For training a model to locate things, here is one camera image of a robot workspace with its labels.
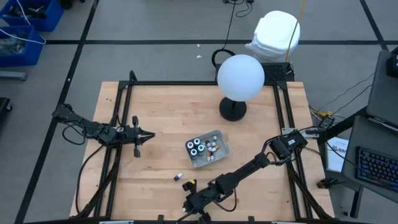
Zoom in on black aluminium table frame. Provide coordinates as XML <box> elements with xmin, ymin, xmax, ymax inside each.
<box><xmin>70</xmin><ymin>70</ymin><xmax>335</xmax><ymax>224</ymax></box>

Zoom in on clear plastic tray with batteries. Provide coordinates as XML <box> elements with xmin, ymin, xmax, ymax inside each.
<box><xmin>185</xmin><ymin>129</ymin><xmax>231</xmax><ymax>169</ymax></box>

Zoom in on black power adapter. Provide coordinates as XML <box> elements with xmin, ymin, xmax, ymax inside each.
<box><xmin>318</xmin><ymin>114</ymin><xmax>336</xmax><ymax>130</ymax></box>

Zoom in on black robot parts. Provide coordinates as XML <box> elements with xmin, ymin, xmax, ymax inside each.
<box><xmin>7</xmin><ymin>4</ymin><xmax>47</xmax><ymax>19</ymax></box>

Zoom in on blue plastic storage crate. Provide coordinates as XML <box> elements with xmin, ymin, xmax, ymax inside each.
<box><xmin>0</xmin><ymin>25</ymin><xmax>44</xmax><ymax>68</ymax></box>
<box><xmin>0</xmin><ymin>0</ymin><xmax>65</xmax><ymax>32</ymax></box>

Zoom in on grey workstation shelf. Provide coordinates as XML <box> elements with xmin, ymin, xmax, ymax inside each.
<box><xmin>341</xmin><ymin>115</ymin><xmax>398</xmax><ymax>203</ymax></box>
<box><xmin>366</xmin><ymin>49</ymin><xmax>398</xmax><ymax>127</ymax></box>

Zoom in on black workstation stand leg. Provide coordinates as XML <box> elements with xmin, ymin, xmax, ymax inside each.
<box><xmin>317</xmin><ymin>107</ymin><xmax>369</xmax><ymax>142</ymax></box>

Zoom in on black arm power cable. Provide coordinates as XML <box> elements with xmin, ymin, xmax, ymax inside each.
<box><xmin>75</xmin><ymin>144</ymin><xmax>105</xmax><ymax>215</ymax></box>

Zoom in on black lamp power cable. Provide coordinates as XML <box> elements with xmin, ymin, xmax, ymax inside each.
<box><xmin>211</xmin><ymin>0</ymin><xmax>238</xmax><ymax>68</ymax></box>

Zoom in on white printed paper sheet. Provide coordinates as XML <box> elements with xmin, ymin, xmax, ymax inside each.
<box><xmin>325</xmin><ymin>136</ymin><xmax>349</xmax><ymax>173</ymax></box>

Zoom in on white globe table lamp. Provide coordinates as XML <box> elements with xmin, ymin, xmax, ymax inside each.
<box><xmin>216</xmin><ymin>54</ymin><xmax>266</xmax><ymax>122</ymax></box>

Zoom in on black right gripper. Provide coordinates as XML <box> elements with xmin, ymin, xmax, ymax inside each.
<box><xmin>181</xmin><ymin>179</ymin><xmax>219</xmax><ymax>223</ymax></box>

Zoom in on black workstation post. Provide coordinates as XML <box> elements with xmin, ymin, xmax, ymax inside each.
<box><xmin>343</xmin><ymin>185</ymin><xmax>364</xmax><ymax>218</ymax></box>

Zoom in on grey metal bar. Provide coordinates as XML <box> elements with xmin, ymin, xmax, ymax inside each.
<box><xmin>0</xmin><ymin>71</ymin><xmax>27</xmax><ymax>82</ymax></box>

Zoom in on black electronic device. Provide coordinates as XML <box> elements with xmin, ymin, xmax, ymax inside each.
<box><xmin>386</xmin><ymin>46</ymin><xmax>398</xmax><ymax>78</ymax></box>

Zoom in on yellow hanging cable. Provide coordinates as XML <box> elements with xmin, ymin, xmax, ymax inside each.
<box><xmin>285</xmin><ymin>0</ymin><xmax>308</xmax><ymax>62</ymax></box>

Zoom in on black floor cable bundle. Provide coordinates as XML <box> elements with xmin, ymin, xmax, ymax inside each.
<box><xmin>222</xmin><ymin>0</ymin><xmax>255</xmax><ymax>18</ymax></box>

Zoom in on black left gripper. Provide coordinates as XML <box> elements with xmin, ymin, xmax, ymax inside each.
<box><xmin>117</xmin><ymin>115</ymin><xmax>156</xmax><ymax>158</ymax></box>

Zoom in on white loose cable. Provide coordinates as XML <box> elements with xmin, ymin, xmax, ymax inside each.
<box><xmin>0</xmin><ymin>0</ymin><xmax>47</xmax><ymax>45</ymax></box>

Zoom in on black backlit keyboard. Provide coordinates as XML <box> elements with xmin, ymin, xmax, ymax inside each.
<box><xmin>355</xmin><ymin>146</ymin><xmax>398</xmax><ymax>191</ymax></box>

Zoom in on yellow network cable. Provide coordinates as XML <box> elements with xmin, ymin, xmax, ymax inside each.
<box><xmin>310</xmin><ymin>107</ymin><xmax>333</xmax><ymax>118</ymax></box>

